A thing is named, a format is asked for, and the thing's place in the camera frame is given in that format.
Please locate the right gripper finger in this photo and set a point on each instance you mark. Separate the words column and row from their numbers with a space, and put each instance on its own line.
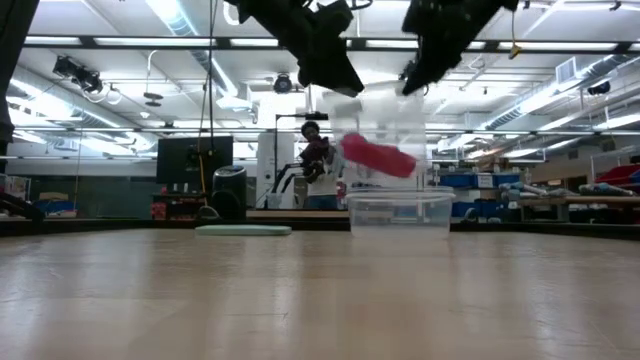
column 424, row 62
column 437, row 67

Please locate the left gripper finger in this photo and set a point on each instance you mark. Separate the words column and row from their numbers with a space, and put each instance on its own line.
column 345, row 70
column 320, row 75

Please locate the black background robot arm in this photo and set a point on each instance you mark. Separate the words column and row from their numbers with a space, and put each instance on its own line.
column 282, row 175

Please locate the yellow hanging tag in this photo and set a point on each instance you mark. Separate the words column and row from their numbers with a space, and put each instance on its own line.
column 515, row 50

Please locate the person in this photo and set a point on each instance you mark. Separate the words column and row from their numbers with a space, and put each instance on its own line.
column 325, row 187

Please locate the blue storage bin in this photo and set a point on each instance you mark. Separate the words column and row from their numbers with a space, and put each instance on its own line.
column 457, row 181
column 506, row 179

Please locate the clear plastic container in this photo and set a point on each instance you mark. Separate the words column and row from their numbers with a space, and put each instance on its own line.
column 400, row 196

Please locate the black tower fan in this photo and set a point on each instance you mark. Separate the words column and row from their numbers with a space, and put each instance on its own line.
column 229, row 195

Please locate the black monitor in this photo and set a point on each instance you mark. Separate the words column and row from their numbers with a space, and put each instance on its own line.
column 175, row 160

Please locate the light blue container lid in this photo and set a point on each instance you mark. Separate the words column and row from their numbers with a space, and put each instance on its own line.
column 240, row 230

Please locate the black shelf unit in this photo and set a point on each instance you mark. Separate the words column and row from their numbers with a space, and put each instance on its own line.
column 180, row 205

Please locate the wooden background table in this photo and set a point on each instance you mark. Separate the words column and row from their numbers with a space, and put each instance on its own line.
column 575, row 201

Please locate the red storage bin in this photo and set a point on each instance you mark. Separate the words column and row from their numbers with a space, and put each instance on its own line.
column 617, row 175

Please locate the black overhead camera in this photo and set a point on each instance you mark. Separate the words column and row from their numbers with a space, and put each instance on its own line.
column 282, row 85

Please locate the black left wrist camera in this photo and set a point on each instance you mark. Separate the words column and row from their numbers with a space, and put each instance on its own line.
column 332, row 20

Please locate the black frame-mounted device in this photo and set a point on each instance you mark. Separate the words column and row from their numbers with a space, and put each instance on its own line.
column 80, row 76

